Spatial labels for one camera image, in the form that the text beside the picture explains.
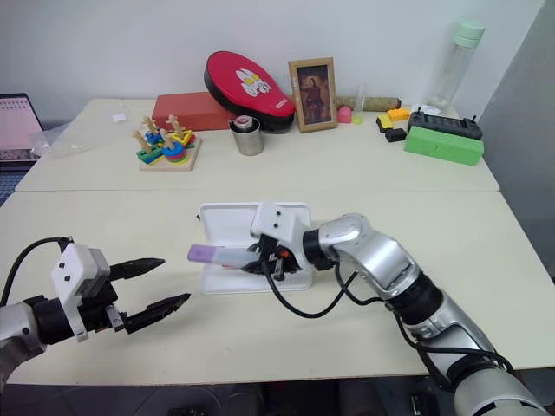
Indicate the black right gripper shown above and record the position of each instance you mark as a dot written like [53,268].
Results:
[286,262]

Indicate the clear plastic bag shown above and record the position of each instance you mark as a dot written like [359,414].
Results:
[65,141]

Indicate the purple capped marker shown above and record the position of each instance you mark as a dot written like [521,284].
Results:
[212,255]

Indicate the clear bottle with green lid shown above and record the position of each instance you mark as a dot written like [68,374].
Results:
[455,65]

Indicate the white plastic pencil case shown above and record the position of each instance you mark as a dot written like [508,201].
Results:
[225,221]

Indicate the small white paper slip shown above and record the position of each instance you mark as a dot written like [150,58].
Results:
[119,117]

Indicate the pink toy cup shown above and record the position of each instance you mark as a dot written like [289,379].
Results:
[344,115]

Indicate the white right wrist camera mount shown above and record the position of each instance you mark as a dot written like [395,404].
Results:
[277,221]

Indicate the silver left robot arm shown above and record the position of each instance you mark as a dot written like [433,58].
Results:
[19,329]

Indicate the stainless steel cup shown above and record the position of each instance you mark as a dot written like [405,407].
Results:
[248,141]

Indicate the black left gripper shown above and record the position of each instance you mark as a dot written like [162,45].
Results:
[97,310]

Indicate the red rectangular block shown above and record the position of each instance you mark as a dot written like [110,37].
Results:
[186,110]

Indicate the wooden colourful shape stacking toy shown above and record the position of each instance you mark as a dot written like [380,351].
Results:
[167,145]

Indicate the yellow and black block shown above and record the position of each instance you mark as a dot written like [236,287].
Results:
[383,123]

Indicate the brown patterned roll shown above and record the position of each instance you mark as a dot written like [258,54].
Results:
[381,102]

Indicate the black remote controller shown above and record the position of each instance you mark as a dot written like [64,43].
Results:
[446,125]

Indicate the yellow toy block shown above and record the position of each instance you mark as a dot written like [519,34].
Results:
[398,114]

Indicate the small yellow-green disc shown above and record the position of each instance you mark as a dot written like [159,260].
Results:
[358,119]

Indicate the wooden framed portrait picture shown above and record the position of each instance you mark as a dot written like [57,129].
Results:
[313,93]

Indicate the clear plastic tube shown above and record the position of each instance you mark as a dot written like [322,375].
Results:
[361,97]

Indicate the green foam block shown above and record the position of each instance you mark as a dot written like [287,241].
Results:
[442,146]

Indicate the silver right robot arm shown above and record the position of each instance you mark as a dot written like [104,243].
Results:
[390,268]

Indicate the red black boxing pad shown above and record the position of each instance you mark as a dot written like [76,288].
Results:
[251,86]

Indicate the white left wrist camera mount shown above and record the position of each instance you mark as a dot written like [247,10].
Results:
[69,268]

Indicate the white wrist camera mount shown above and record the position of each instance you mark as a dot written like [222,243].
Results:
[277,221]
[69,268]

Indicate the black toy block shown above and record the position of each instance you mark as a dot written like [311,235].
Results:
[395,135]

